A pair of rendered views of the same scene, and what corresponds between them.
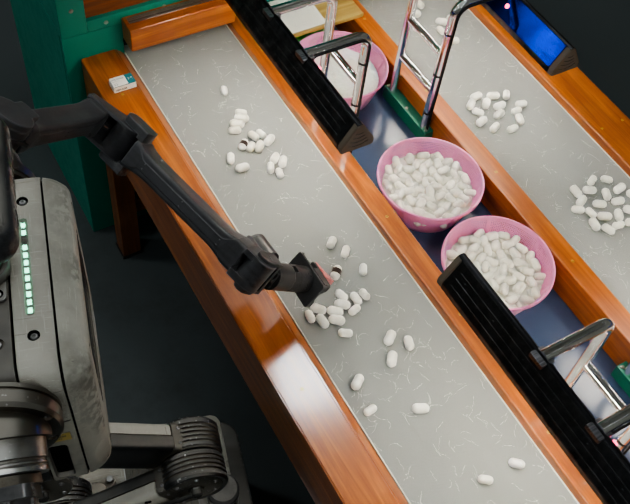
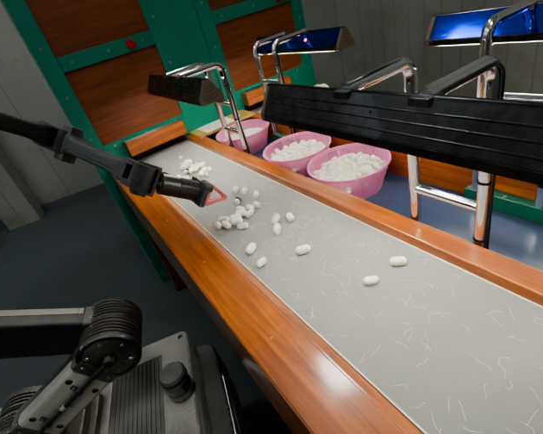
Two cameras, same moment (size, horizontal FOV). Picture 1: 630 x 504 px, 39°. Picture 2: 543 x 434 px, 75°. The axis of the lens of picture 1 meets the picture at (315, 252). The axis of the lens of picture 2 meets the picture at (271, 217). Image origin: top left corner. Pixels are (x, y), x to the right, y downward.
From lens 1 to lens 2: 1.20 m
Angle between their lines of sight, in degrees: 24
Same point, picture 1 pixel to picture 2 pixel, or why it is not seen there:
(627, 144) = not seen: hidden behind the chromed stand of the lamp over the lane
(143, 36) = (134, 145)
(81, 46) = not seen: hidden behind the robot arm
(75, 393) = not seen: outside the picture
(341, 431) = (234, 279)
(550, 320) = (402, 189)
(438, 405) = (319, 245)
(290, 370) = (196, 254)
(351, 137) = (202, 89)
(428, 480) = (317, 296)
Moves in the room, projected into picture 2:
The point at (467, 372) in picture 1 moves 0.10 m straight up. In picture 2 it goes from (340, 220) to (333, 188)
